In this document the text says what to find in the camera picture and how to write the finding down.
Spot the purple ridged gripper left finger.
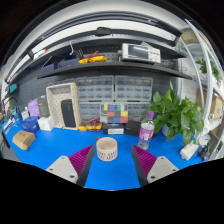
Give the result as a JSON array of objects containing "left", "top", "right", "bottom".
[{"left": 47, "top": 145, "right": 95, "bottom": 187}]

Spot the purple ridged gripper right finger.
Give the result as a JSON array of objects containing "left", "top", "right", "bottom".
[{"left": 131, "top": 145, "right": 178, "bottom": 187}]

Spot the clear water bottle pink label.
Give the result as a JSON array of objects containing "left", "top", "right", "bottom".
[{"left": 138, "top": 111, "right": 155, "bottom": 150}]

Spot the beige ceramic mug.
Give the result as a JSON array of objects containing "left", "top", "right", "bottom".
[{"left": 96, "top": 137, "right": 118, "bottom": 162}]

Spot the white power adapter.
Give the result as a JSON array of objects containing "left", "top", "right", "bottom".
[{"left": 180, "top": 142, "right": 198, "bottom": 161}]

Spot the black flat box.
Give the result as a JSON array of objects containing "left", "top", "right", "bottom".
[{"left": 125, "top": 120, "right": 141, "bottom": 137}]

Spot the yellow red multimeter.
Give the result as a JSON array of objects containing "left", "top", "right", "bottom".
[{"left": 78, "top": 118, "right": 103, "bottom": 132}]

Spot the black box white label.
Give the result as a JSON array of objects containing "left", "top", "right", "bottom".
[{"left": 103, "top": 123, "right": 124, "bottom": 135}]

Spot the small white box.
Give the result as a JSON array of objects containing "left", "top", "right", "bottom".
[{"left": 38, "top": 116, "right": 54, "bottom": 131}]

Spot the green potted plant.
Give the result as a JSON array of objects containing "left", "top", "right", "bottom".
[{"left": 148, "top": 85, "right": 204, "bottom": 146}]

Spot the brown cardboard box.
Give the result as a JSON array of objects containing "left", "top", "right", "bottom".
[{"left": 13, "top": 130, "right": 36, "bottom": 150}]

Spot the blue plastic box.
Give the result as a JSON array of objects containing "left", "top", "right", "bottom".
[{"left": 21, "top": 116, "right": 39, "bottom": 133}]

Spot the black rectangular speaker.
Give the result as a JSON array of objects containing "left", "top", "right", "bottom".
[{"left": 61, "top": 99, "right": 76, "bottom": 128}]

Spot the clear colourful parts case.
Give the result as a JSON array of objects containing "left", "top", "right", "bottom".
[{"left": 100, "top": 103, "right": 128, "bottom": 123}]

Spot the dark grey booklet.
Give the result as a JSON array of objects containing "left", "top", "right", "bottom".
[{"left": 37, "top": 95, "right": 50, "bottom": 118}]

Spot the purple plastic bag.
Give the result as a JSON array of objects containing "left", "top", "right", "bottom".
[{"left": 28, "top": 99, "right": 40, "bottom": 116}]

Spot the beige pegboard tray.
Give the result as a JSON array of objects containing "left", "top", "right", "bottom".
[{"left": 46, "top": 82, "right": 81, "bottom": 130}]

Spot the grey drawer organizer right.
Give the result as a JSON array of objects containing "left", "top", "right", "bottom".
[{"left": 115, "top": 75, "right": 153, "bottom": 102}]

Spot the grey drawer organizer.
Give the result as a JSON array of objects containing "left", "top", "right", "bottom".
[
  {"left": 115, "top": 75, "right": 153, "bottom": 102},
  {"left": 76, "top": 75, "right": 114, "bottom": 101}
]

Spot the grey drawer organizer left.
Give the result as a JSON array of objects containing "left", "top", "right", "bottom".
[{"left": 76, "top": 75, "right": 114, "bottom": 101}]

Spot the dark grey shelf board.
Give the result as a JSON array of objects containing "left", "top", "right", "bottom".
[{"left": 38, "top": 62, "right": 192, "bottom": 80}]

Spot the yellow tool on shelf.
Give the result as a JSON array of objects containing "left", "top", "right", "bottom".
[{"left": 79, "top": 51, "right": 107, "bottom": 64}]

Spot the white oscilloscope instrument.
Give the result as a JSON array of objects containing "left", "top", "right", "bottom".
[{"left": 122, "top": 43, "right": 161, "bottom": 63}]

